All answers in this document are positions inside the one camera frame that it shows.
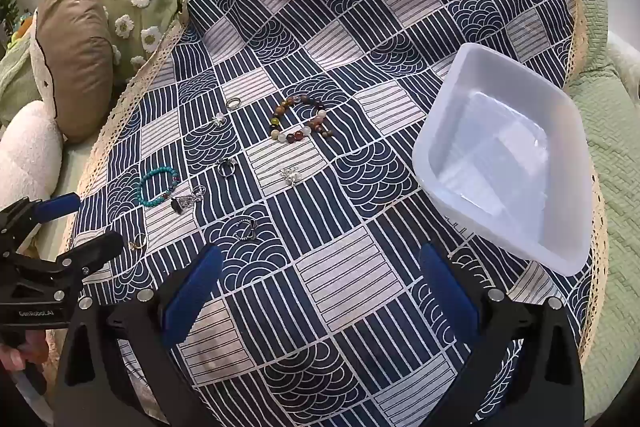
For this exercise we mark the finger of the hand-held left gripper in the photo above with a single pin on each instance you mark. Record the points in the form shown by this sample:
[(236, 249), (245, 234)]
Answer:
[(57, 205), (97, 252)]

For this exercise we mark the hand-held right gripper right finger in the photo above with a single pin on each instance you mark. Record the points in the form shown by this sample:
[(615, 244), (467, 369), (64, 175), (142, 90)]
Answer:
[(450, 292)]

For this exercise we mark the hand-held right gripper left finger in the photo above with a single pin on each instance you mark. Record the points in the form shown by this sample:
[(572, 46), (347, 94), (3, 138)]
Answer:
[(192, 294)]

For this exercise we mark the white plastic tray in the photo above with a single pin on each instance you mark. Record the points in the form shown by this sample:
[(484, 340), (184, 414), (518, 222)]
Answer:
[(505, 157)]

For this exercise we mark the person's left hand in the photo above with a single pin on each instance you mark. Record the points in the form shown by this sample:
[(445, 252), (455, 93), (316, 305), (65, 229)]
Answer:
[(22, 352)]

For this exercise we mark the white fluffy cushion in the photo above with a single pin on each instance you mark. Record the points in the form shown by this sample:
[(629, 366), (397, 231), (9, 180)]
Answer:
[(25, 152)]

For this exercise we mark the silver tassel pendant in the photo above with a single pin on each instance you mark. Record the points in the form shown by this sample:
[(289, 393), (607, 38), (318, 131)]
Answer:
[(186, 202)]

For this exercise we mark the brown pillow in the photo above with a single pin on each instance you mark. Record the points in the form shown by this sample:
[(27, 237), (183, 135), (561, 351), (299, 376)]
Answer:
[(75, 57)]

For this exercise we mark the green plant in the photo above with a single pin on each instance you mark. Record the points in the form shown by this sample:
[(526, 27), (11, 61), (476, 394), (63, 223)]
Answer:
[(7, 4)]

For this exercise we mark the blue white patterned cloth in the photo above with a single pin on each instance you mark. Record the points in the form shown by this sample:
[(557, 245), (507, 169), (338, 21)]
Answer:
[(350, 32)]

